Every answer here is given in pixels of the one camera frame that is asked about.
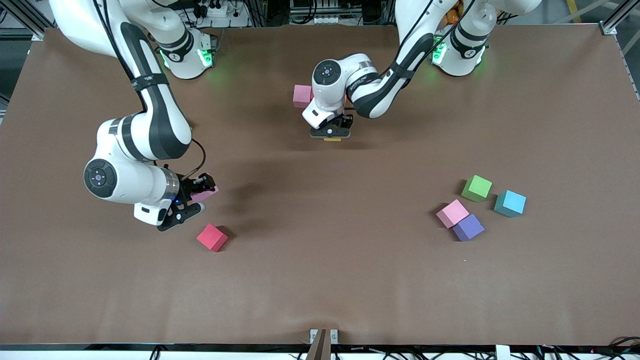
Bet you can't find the pink foam cube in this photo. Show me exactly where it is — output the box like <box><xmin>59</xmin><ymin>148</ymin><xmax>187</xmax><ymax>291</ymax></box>
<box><xmin>435</xmin><ymin>199</ymin><xmax>471</xmax><ymax>229</ymax></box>
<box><xmin>190</xmin><ymin>186</ymin><xmax>220</xmax><ymax>203</ymax></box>
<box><xmin>293</xmin><ymin>84</ymin><xmax>315</xmax><ymax>109</ymax></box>

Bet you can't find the red foam cube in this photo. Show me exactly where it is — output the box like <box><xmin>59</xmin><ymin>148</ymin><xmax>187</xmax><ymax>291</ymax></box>
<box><xmin>196</xmin><ymin>223</ymin><xmax>230</xmax><ymax>253</ymax></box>

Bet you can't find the slim white power strip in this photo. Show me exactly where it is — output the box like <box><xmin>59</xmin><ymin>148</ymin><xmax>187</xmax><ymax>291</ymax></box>
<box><xmin>299</xmin><ymin>14</ymin><xmax>341</xmax><ymax>26</ymax></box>

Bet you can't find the white power strip with plugs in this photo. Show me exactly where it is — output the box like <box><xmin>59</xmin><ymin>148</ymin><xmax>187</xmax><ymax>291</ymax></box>
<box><xmin>192</xmin><ymin>0</ymin><xmax>251</xmax><ymax>28</ymax></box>

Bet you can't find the green foam cube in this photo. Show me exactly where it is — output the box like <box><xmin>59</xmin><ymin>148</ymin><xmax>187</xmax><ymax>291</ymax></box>
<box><xmin>460</xmin><ymin>174</ymin><xmax>493</xmax><ymax>203</ymax></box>

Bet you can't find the brown paper table cover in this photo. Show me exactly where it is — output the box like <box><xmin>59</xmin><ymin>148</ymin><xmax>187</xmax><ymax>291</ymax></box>
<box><xmin>0</xmin><ymin>26</ymin><xmax>640</xmax><ymax>347</ymax></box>

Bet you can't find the purple foam cube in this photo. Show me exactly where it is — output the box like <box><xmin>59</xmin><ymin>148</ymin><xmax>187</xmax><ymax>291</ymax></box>
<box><xmin>452</xmin><ymin>213</ymin><xmax>485</xmax><ymax>242</ymax></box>

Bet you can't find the teal foam cube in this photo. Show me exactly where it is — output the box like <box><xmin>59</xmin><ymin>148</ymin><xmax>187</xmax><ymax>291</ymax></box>
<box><xmin>493</xmin><ymin>189</ymin><xmax>527</xmax><ymax>218</ymax></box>

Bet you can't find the brown wooden stick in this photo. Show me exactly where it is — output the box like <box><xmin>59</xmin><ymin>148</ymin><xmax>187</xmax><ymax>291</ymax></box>
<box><xmin>306</xmin><ymin>328</ymin><xmax>332</xmax><ymax>360</ymax></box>

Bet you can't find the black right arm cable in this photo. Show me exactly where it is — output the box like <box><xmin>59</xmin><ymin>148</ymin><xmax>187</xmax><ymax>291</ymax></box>
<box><xmin>181</xmin><ymin>138</ymin><xmax>207</xmax><ymax>181</ymax></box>

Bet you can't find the small metal bracket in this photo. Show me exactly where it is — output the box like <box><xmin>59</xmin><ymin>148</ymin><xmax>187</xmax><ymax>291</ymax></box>
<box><xmin>309</xmin><ymin>328</ymin><xmax>339</xmax><ymax>345</ymax></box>

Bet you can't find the aluminium frame profile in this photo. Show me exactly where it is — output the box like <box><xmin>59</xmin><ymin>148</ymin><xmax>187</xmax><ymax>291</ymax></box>
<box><xmin>0</xmin><ymin>0</ymin><xmax>71</xmax><ymax>42</ymax></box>
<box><xmin>600</xmin><ymin>0</ymin><xmax>640</xmax><ymax>101</ymax></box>

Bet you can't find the black cable bundle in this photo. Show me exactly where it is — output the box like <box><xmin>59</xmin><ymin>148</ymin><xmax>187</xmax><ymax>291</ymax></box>
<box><xmin>537</xmin><ymin>336</ymin><xmax>640</xmax><ymax>360</ymax></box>

